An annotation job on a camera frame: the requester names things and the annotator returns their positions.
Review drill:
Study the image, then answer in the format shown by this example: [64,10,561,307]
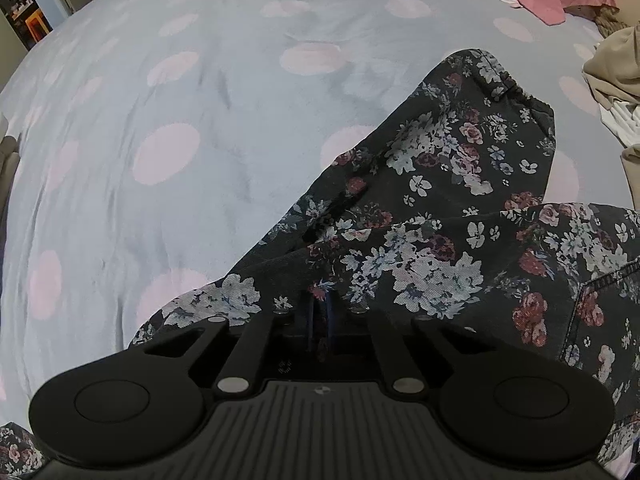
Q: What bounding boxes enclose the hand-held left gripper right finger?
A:
[323,304,482,396]

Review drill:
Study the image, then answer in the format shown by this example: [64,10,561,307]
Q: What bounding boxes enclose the orange stool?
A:
[25,10,51,36]

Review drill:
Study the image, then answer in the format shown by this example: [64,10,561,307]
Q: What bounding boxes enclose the beige hoodie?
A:
[582,25,640,208]

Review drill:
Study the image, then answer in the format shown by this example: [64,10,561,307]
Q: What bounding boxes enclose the brown woven cloth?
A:
[565,4,623,40]

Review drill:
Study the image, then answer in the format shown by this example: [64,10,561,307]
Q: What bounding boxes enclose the grey pink polka dot blanket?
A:
[0,0,640,441]

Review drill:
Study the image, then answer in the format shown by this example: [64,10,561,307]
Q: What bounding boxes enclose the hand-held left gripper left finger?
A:
[144,304,324,395]

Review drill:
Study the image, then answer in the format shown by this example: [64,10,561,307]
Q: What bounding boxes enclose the dark floral denim pants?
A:
[0,49,640,480]

